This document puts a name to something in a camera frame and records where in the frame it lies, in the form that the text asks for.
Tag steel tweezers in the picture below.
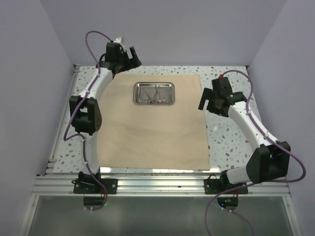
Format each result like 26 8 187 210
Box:
137 87 142 103

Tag steel instrument tray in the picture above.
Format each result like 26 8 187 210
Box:
133 82 175 106

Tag steel forceps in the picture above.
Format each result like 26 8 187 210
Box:
142 88 153 104

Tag beige cloth wrap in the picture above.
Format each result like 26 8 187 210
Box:
96 74 210 170

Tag steel surgical scissors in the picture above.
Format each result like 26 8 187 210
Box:
153 85 162 104

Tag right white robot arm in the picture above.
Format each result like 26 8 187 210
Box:
198 88 290 193

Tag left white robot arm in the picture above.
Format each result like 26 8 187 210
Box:
63 42 142 175

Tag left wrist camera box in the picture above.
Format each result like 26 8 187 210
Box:
105 42 126 61

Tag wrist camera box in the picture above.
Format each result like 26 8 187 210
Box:
105 42 126 61
212 77 233 98

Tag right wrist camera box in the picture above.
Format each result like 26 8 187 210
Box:
212 77 233 98

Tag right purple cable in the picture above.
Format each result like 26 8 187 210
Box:
204 70 307 236

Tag purple cable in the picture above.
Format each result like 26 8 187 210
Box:
63 30 110 211
204 70 307 236

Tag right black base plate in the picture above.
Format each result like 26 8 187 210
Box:
203 175 246 195

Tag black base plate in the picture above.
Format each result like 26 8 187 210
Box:
203 175 246 195
71 172 118 194

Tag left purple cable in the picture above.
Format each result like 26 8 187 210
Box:
63 30 110 211

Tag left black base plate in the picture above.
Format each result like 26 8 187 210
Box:
71 172 118 194

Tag aluminium front rail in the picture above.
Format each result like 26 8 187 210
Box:
31 173 290 197

